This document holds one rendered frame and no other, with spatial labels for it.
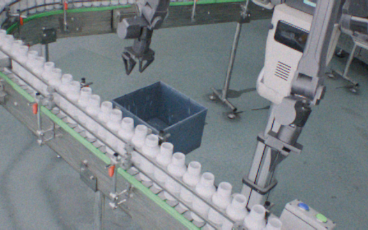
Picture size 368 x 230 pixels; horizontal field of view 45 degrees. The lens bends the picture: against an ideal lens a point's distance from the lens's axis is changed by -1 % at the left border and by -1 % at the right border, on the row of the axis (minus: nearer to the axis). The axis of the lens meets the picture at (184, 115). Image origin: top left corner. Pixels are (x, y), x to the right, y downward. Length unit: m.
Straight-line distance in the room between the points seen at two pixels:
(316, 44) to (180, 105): 1.09
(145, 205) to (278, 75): 0.70
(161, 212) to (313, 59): 0.69
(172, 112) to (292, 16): 0.84
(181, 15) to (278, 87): 1.53
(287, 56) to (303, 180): 1.75
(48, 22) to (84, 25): 0.23
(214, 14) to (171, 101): 1.26
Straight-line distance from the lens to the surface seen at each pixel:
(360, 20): 1.47
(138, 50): 1.60
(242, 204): 1.26
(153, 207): 1.49
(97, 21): 2.90
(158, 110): 2.27
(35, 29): 2.74
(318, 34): 1.16
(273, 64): 1.74
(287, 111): 1.12
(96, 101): 1.60
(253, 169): 2.04
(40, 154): 3.21
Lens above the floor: 2.01
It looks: 33 degrees down
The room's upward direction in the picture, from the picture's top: 9 degrees clockwise
